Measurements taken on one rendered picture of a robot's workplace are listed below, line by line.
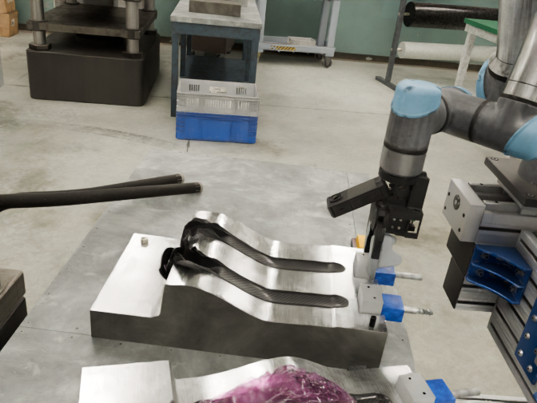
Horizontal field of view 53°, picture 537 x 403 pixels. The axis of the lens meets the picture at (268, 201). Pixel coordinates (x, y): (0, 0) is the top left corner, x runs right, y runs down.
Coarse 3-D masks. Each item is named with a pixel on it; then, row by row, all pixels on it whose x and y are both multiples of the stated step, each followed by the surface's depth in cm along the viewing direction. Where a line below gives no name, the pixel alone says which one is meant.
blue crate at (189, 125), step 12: (180, 120) 394; (192, 120) 396; (204, 120) 396; (216, 120) 397; (228, 120) 397; (240, 120) 399; (252, 120) 400; (180, 132) 398; (192, 132) 400; (204, 132) 401; (216, 132) 402; (228, 132) 402; (240, 132) 403; (252, 132) 404
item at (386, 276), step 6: (360, 252) 106; (354, 258) 106; (360, 258) 104; (366, 258) 104; (354, 264) 106; (360, 264) 102; (366, 264) 102; (354, 270) 105; (360, 270) 102; (378, 270) 103; (384, 270) 103; (390, 270) 103; (354, 276) 104; (360, 276) 103; (366, 276) 102; (378, 276) 103; (384, 276) 103; (390, 276) 103; (396, 276) 104; (402, 276) 104; (408, 276) 104; (414, 276) 104; (420, 276) 104; (378, 282) 103; (384, 282) 103; (390, 282) 103
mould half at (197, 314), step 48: (144, 288) 98; (192, 288) 88; (288, 288) 98; (336, 288) 99; (96, 336) 94; (144, 336) 93; (192, 336) 92; (240, 336) 92; (288, 336) 91; (336, 336) 90; (384, 336) 89
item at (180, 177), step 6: (174, 174) 149; (180, 174) 150; (138, 180) 139; (144, 180) 140; (150, 180) 141; (156, 180) 142; (162, 180) 144; (168, 180) 146; (174, 180) 148; (180, 180) 150; (102, 186) 129; (108, 186) 130; (114, 186) 131; (120, 186) 133; (126, 186) 134; (132, 186) 136
